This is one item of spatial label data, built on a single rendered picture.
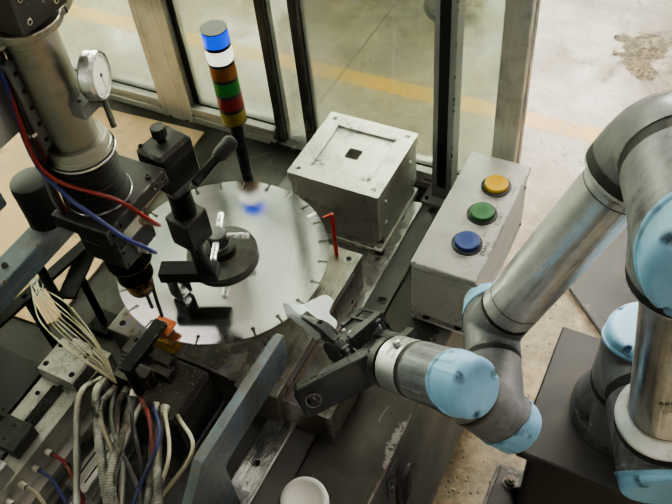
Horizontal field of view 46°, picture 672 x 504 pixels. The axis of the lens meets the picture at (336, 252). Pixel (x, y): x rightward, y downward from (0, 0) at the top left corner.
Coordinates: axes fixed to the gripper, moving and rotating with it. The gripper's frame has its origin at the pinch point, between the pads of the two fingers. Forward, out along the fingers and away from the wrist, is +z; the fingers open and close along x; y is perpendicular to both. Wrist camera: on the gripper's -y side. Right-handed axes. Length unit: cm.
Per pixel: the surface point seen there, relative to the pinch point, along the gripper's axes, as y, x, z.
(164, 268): -9.5, 19.9, 7.8
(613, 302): 105, -74, 42
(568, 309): 96, -71, 50
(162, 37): 28, 46, 56
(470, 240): 31.2, -1.0, -6.6
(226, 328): -7.9, 8.8, 2.5
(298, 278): 5.3, 8.5, 1.5
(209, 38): 19, 44, 18
